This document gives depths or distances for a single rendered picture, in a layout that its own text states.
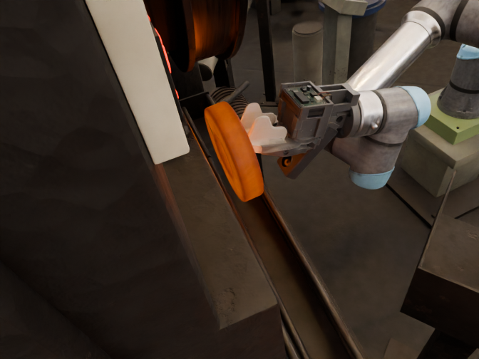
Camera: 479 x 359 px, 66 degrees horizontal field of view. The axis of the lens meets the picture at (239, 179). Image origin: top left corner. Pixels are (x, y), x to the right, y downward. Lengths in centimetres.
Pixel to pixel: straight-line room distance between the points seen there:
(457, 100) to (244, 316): 117
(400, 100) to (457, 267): 29
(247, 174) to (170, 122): 33
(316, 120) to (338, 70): 119
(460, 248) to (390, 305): 63
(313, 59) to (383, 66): 76
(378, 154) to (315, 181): 93
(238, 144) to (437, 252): 40
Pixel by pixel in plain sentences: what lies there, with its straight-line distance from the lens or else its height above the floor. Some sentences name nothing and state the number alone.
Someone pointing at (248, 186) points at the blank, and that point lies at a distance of 52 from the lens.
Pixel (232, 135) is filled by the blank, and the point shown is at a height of 87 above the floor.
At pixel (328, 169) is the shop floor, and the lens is 166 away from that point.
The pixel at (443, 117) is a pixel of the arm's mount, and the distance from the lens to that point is 141.
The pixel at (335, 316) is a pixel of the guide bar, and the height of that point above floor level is 67.
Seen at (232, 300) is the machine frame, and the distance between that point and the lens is 35.
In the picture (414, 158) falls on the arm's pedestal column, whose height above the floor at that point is 12.
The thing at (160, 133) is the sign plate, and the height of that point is 108.
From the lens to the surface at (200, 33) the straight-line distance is 48.
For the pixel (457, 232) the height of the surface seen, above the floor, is 61.
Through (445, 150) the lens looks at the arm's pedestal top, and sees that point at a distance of 137.
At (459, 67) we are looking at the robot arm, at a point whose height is 51.
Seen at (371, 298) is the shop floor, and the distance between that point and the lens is 133.
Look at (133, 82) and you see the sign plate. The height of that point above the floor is 111.
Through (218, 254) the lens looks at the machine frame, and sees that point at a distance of 38.
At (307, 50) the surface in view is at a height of 46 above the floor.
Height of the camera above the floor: 118
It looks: 46 degrees down
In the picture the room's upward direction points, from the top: 11 degrees counter-clockwise
